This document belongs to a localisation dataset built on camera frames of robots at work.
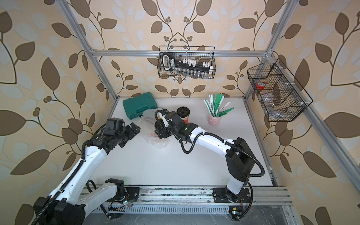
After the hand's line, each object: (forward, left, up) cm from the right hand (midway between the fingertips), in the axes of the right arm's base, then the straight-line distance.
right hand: (161, 128), depth 82 cm
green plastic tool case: (+31, +25, -13) cm, 42 cm away
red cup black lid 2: (-5, +3, +2) cm, 7 cm away
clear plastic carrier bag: (+10, +12, -8) cm, 18 cm away
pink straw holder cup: (+12, -34, -12) cm, 38 cm away
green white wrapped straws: (+19, -35, -3) cm, 40 cm away
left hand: (-2, +15, +2) cm, 16 cm away
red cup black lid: (+12, -14, 0) cm, 18 cm away
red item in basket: (+17, -59, +16) cm, 64 cm away
